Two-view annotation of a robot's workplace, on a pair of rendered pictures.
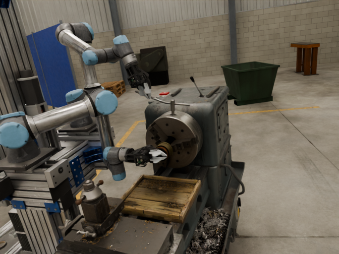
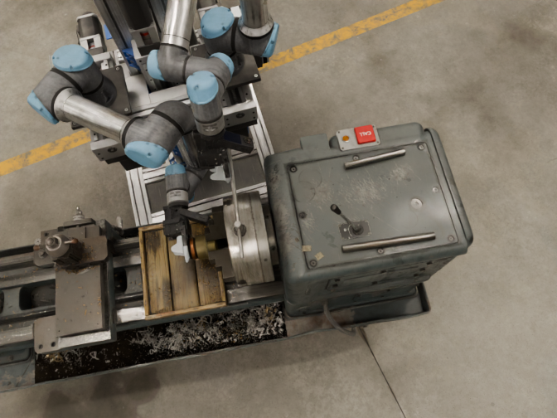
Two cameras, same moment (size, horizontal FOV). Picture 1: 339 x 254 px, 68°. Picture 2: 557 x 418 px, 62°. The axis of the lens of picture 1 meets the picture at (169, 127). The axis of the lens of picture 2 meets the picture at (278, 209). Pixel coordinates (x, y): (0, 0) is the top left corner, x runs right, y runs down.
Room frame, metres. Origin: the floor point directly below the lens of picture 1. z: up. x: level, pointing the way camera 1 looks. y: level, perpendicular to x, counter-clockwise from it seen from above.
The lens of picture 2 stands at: (1.21, -0.49, 2.61)
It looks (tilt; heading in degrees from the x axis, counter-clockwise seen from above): 69 degrees down; 60
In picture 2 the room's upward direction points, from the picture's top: 4 degrees counter-clockwise
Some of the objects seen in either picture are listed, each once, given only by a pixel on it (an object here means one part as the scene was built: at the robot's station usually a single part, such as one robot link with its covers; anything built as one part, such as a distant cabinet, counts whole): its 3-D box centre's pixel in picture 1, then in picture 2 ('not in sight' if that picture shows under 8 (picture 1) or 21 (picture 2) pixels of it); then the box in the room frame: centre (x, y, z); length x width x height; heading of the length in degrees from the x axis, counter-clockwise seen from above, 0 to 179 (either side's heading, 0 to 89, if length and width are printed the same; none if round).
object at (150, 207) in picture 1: (159, 195); (181, 266); (1.11, 0.10, 0.89); 0.36 x 0.30 x 0.04; 65
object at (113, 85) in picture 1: (110, 89); not in sight; (9.43, 2.00, 0.22); 1.25 x 0.86 x 0.44; 173
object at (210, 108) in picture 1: (191, 121); (357, 216); (1.72, -0.16, 1.06); 0.59 x 0.48 x 0.39; 155
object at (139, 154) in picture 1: (138, 155); (177, 221); (1.19, 0.18, 1.08); 0.12 x 0.09 x 0.08; 64
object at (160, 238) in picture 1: (114, 235); (79, 274); (0.78, 0.26, 0.95); 0.43 x 0.17 x 0.05; 65
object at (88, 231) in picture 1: (103, 217); (81, 254); (0.84, 0.31, 0.99); 0.20 x 0.10 x 0.05; 155
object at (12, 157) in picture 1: (21, 147); (91, 87); (1.19, 0.75, 1.21); 0.15 x 0.15 x 0.10
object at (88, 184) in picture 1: (88, 184); (50, 241); (0.81, 0.32, 1.17); 0.04 x 0.04 x 0.03
